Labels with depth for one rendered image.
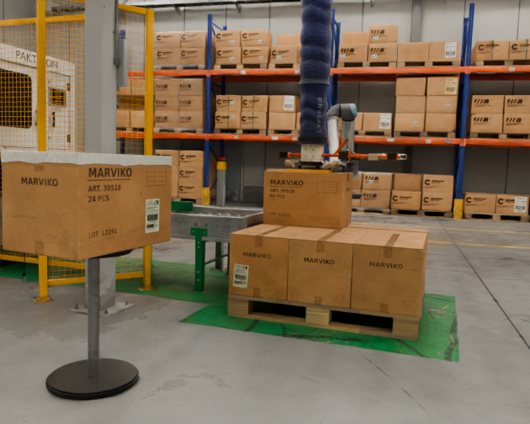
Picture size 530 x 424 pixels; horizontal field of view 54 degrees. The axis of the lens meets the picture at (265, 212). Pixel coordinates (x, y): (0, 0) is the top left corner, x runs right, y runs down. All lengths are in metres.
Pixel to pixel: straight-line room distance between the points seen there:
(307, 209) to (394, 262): 0.95
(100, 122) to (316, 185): 1.54
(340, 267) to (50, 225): 1.74
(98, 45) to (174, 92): 8.76
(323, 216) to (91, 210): 2.09
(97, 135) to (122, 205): 1.30
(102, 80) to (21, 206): 1.44
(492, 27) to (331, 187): 9.53
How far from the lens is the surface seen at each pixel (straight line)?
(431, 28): 12.80
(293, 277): 3.27
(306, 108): 3.95
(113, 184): 2.17
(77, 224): 2.05
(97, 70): 3.51
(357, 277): 3.18
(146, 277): 4.13
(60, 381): 2.54
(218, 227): 3.89
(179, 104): 12.15
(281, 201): 3.87
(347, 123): 4.53
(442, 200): 11.16
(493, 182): 12.57
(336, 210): 3.77
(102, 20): 3.55
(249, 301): 3.41
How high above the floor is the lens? 1.01
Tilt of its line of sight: 5 degrees down
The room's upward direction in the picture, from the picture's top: 2 degrees clockwise
